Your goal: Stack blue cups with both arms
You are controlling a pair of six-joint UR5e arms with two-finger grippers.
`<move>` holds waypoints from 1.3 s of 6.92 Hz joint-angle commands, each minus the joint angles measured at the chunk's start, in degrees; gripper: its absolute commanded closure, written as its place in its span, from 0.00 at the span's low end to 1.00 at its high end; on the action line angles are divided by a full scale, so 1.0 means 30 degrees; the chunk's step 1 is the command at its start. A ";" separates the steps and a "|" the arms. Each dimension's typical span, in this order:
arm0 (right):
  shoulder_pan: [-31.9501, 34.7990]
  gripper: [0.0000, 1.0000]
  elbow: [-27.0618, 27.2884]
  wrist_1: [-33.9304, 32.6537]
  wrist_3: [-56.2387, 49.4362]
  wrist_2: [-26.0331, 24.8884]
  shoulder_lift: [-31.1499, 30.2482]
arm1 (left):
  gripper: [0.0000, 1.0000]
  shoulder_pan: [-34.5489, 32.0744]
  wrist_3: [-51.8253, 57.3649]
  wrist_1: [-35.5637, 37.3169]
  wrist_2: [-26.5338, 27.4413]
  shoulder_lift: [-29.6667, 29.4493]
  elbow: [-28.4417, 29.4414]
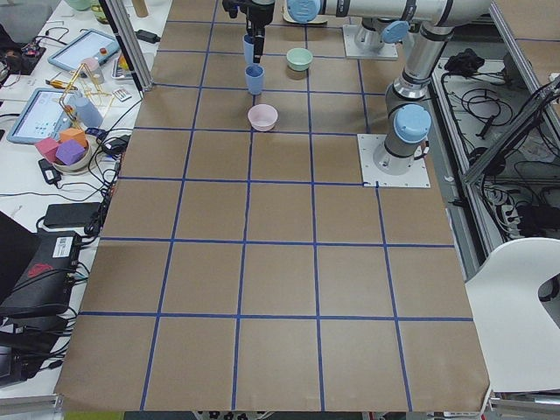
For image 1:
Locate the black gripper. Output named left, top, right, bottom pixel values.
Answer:
left=222, top=0, right=276, bottom=62

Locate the blue cup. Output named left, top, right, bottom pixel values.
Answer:
left=245, top=64, right=265, bottom=95
left=242, top=34, right=254, bottom=66

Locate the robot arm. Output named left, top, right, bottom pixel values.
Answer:
left=287, top=0, right=490, bottom=159

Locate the mint green bowl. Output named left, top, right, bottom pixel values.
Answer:
left=286, top=47, right=313, bottom=72

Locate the pink bowl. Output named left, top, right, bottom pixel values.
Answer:
left=247, top=103, right=278, bottom=132

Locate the upper tablet blue case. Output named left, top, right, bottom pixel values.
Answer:
left=47, top=29, right=120, bottom=71

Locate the tablet blue case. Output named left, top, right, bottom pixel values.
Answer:
left=7, top=87, right=73, bottom=144
left=47, top=29, right=120, bottom=71

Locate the bowl of foam cubes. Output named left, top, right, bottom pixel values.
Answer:
left=35, top=128, right=93, bottom=175

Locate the lower tablet blue case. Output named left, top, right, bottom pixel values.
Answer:
left=7, top=87, right=73, bottom=144

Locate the black computer box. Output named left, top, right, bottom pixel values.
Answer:
left=1, top=231, right=81, bottom=319

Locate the white chair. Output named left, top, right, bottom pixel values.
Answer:
left=465, top=237, right=559, bottom=393

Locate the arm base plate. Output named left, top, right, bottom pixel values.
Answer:
left=357, top=134, right=431, bottom=188
left=343, top=24, right=398, bottom=61

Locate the aluminium frame post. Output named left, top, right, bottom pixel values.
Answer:
left=100, top=0, right=153, bottom=92

